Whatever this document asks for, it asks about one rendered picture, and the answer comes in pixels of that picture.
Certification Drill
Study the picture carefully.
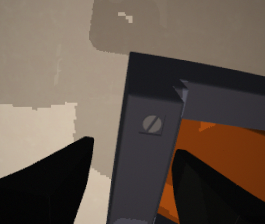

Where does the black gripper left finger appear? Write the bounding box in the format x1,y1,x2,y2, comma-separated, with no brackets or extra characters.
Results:
0,136,93,224

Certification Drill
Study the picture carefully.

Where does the orange l-shaped part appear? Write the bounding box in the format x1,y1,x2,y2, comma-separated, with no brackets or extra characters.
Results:
159,119,265,224

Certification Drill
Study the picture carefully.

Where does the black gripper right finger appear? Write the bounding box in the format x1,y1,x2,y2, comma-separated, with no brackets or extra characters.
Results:
172,149,265,224

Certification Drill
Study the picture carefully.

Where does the grey tray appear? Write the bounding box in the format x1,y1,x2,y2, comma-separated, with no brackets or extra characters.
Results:
105,51,265,224

